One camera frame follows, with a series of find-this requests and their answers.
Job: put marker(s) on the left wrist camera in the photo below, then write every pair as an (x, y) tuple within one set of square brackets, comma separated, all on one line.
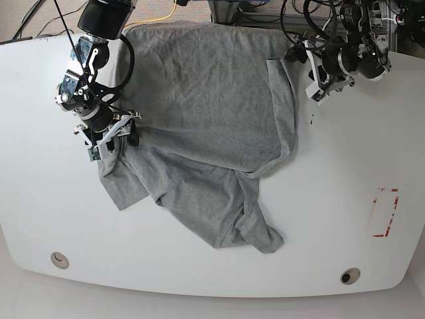
[(315, 93)]

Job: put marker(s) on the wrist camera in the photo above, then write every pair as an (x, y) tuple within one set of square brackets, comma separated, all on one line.
[(95, 153), (315, 93)]

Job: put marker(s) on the right table cable grommet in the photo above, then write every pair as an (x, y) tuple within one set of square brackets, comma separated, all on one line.
[(350, 276)]

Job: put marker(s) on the table cable grommet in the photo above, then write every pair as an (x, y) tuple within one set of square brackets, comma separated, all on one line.
[(59, 260), (350, 276)]

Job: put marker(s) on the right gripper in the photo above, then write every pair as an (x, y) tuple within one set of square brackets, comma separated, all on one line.
[(103, 124)]

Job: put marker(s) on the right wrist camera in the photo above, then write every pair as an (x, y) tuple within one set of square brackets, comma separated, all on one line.
[(95, 153)]

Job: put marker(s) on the aluminium frame stand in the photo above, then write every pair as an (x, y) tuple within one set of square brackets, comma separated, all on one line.
[(267, 14)]

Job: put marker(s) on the left table cable grommet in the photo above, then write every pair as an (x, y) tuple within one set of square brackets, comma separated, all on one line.
[(59, 260)]

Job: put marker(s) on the red tape rectangle marking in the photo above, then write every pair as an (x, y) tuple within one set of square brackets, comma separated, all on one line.
[(383, 210)]

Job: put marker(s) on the grey t-shirt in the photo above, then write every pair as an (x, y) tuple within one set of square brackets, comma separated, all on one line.
[(219, 113)]

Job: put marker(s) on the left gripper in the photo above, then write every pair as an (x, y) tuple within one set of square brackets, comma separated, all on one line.
[(328, 70)]

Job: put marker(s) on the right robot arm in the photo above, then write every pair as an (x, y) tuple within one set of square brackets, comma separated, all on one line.
[(80, 93)]

